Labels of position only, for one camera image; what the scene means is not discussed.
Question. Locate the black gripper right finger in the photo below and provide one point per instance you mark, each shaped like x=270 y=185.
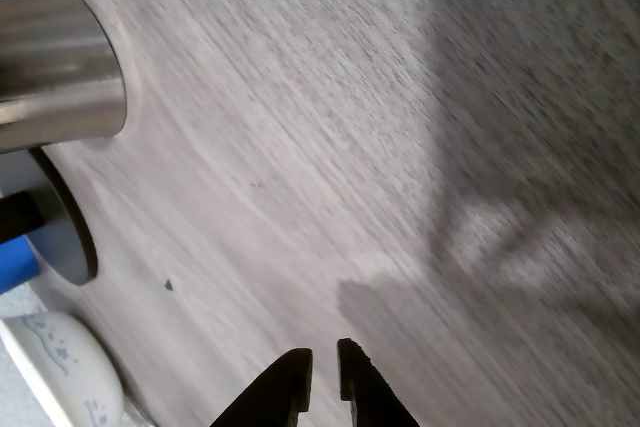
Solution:
x=367 y=392

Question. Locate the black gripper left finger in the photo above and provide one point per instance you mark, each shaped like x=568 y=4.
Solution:
x=280 y=392

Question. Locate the stainless steel cup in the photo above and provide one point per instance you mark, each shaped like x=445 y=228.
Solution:
x=55 y=72

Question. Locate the white bowl with blue pattern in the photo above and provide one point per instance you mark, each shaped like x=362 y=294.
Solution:
x=65 y=372

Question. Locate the grey disc with black rim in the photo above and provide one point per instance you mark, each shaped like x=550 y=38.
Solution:
x=65 y=237

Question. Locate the blue object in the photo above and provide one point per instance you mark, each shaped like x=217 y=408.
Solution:
x=15 y=264

